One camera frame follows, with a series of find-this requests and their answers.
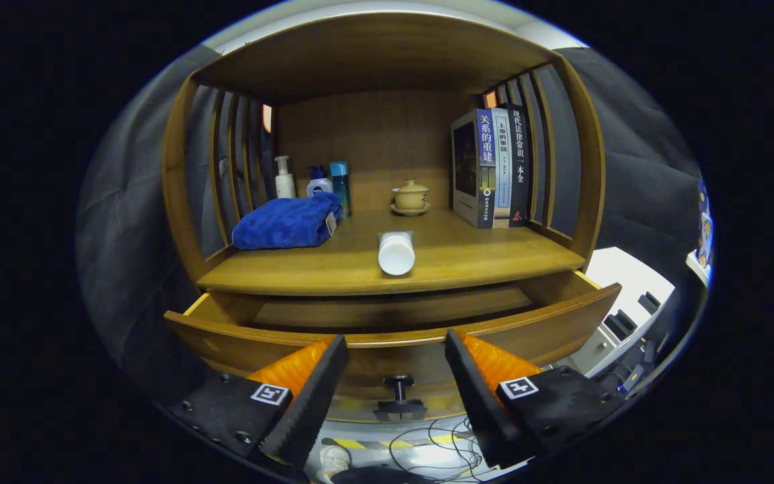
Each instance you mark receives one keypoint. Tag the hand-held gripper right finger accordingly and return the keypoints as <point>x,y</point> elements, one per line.
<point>478,403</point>

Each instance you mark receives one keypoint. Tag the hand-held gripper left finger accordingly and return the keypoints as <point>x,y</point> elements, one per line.
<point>310,403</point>

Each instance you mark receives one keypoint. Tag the wooden drawer with black knob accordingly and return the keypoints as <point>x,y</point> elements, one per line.
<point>562,329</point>

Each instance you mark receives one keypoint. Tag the white green cleanser tube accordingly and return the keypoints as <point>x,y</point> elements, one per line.
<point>396,254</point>

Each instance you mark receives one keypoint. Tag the wooden countertop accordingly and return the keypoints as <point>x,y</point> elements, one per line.
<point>481,259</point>

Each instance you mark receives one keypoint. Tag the wooden cabinet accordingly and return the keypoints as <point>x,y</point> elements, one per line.
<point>373,134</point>

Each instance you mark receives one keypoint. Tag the yellow black floor tape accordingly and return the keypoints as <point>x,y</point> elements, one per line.
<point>350,444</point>

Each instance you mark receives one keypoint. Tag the white shoe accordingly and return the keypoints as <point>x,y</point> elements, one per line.
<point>333,464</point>

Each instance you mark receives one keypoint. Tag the black computer tower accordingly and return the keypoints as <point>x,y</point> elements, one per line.
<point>619,373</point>

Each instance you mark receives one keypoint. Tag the blue towel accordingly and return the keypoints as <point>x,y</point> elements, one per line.
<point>283,225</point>

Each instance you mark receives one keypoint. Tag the white lotion bottle blue cap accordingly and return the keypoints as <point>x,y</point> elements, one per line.
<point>318,187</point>

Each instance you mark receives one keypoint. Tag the beige lidded teacup with saucer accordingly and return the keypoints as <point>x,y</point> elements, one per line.
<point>411,197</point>

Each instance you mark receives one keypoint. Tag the white pump bottle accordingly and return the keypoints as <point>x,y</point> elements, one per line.
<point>285,185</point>

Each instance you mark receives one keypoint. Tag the teal bottle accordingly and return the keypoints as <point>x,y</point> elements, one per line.
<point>340,181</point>

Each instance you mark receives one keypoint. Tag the book with pale spine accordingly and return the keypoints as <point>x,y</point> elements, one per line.
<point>502,168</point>

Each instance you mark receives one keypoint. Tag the book with blue spine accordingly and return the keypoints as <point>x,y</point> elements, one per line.
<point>486,154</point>

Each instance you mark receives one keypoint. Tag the white side table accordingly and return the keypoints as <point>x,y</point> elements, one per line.
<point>696,265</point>

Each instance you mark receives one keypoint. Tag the small blue dotted gift bag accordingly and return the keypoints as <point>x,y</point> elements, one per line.
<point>705,222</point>

